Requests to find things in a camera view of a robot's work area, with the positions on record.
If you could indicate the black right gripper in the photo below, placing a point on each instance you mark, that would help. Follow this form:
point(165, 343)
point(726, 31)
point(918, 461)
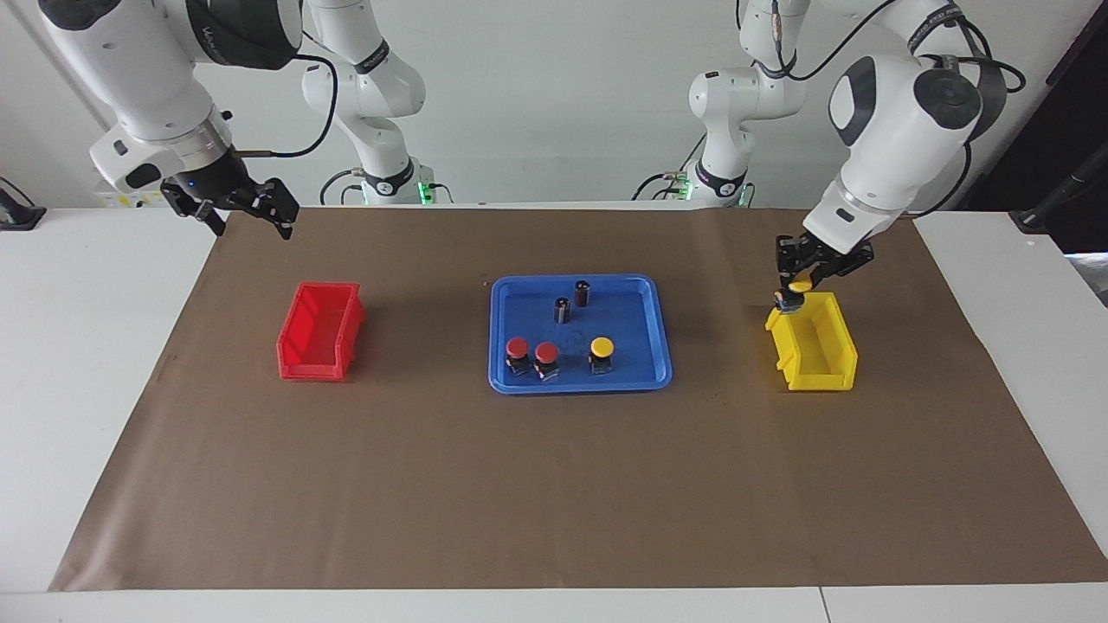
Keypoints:
point(216, 182)

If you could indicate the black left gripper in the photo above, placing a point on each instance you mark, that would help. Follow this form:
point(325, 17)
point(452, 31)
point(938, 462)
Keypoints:
point(835, 258)

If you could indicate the yellow push button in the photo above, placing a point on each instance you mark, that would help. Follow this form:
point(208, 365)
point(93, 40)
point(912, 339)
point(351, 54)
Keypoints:
point(602, 347)
point(800, 284)

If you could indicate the red push button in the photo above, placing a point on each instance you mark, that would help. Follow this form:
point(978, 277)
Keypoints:
point(546, 351)
point(517, 347)

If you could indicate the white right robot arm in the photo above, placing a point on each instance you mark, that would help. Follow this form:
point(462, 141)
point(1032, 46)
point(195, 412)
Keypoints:
point(147, 78)

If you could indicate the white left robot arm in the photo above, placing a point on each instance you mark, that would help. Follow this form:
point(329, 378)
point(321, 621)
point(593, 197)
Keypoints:
point(892, 121)

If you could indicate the blue plastic tray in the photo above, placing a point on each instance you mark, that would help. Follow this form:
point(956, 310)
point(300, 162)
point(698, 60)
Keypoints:
point(632, 363)

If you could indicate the yellow plastic bin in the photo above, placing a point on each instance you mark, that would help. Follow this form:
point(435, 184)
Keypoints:
point(831, 363)

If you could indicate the red plastic bin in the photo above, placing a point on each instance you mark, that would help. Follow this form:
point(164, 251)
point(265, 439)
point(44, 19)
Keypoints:
point(294, 359)

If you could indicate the black pole with base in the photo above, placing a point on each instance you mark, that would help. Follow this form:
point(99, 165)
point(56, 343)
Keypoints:
point(1030, 218)

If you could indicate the black device at table edge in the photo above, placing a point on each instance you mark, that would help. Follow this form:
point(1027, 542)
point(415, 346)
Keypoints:
point(17, 216)

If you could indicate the black cylindrical capacitor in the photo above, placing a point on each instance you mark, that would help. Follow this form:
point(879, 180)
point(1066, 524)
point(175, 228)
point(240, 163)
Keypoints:
point(563, 311)
point(582, 292)

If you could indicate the black background panel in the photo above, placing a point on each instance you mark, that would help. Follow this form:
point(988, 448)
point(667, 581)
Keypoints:
point(1065, 130)

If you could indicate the brown paper table mat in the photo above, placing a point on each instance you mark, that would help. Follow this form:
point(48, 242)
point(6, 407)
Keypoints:
point(554, 484)

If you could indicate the white wall socket box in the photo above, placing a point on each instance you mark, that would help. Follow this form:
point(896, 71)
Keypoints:
point(130, 201)

